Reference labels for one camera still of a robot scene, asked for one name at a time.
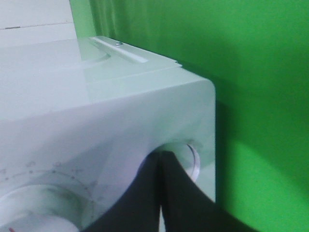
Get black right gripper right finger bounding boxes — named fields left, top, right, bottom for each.
left=159, top=151, right=255, bottom=232

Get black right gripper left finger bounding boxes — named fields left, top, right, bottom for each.
left=84, top=152, right=160, bottom=232

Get lower white dial knob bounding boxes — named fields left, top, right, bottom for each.
left=0, top=184, right=94, bottom=232

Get white microwave oven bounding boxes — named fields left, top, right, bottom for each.
left=0, top=36, right=216, bottom=221

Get round door release button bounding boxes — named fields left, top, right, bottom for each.
left=155, top=142, right=200, bottom=182

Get green table cloth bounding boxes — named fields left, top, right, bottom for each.
left=70, top=0, right=309, bottom=232

